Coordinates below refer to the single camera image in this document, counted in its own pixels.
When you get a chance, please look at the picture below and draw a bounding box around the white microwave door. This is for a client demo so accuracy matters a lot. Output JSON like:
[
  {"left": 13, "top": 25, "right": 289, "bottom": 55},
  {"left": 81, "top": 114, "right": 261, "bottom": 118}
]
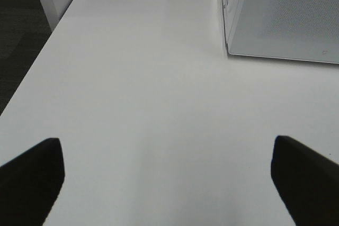
[{"left": 231, "top": 0, "right": 338, "bottom": 63}]

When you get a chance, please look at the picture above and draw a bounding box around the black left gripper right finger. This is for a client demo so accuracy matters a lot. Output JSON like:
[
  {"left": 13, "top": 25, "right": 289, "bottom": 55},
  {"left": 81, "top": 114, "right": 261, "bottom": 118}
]
[{"left": 271, "top": 135, "right": 338, "bottom": 225}]

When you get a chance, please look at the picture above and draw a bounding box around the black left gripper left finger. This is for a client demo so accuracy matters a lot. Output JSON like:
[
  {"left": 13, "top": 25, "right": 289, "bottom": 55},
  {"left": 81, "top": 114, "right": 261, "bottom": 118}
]
[{"left": 1, "top": 138, "right": 65, "bottom": 225}]

